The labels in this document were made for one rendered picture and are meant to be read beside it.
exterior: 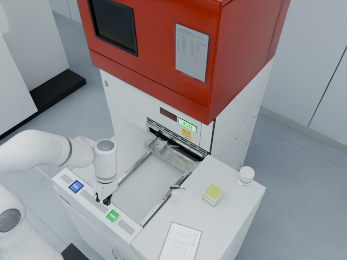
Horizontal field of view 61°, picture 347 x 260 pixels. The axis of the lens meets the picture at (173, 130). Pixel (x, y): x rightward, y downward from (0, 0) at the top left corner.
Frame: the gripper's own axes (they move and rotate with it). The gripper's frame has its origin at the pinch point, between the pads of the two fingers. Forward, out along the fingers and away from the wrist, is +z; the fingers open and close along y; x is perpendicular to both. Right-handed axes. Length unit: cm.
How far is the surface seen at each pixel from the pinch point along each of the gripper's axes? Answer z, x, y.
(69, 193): 16.0, -25.9, 0.8
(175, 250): 13.2, 32.8, -8.6
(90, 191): 14.5, -18.7, -6.1
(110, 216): 14.8, -0.5, -2.7
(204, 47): -62, 10, -41
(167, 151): 12, -8, -54
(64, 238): 111, -62, -12
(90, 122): 91, -141, -106
